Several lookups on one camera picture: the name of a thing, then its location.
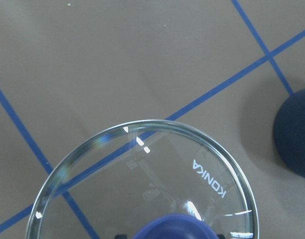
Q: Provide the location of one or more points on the dark blue saucepan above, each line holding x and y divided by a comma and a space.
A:
289, 132

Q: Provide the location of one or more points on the brown paper table mat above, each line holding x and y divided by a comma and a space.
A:
72, 68

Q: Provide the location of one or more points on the glass pot lid blue knob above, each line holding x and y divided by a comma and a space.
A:
146, 179

